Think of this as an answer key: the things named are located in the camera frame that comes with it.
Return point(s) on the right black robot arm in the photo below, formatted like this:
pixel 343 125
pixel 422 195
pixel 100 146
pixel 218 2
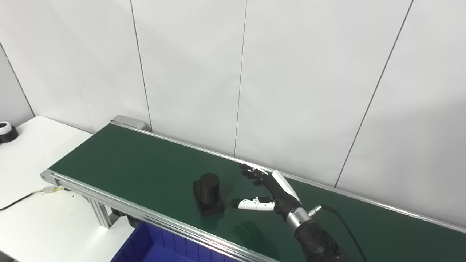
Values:
pixel 316 240

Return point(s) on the black white round device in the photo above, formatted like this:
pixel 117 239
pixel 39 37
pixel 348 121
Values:
pixel 7 136

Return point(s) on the black cylinder block part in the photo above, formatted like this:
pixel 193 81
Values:
pixel 209 189

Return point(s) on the black conveyor drive motor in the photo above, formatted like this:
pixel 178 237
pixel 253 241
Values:
pixel 133 220

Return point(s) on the green conveyor belt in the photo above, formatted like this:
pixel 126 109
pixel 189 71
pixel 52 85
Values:
pixel 127 208
pixel 145 171

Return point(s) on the blue bin with white parts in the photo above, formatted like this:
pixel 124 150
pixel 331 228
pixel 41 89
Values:
pixel 156 247

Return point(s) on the aluminium conveyor leg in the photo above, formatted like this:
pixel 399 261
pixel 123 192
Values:
pixel 102 216

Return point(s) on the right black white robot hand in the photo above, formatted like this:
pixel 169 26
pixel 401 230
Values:
pixel 280 196

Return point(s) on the grey conveyor end housing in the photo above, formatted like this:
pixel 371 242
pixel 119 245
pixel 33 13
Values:
pixel 127 122

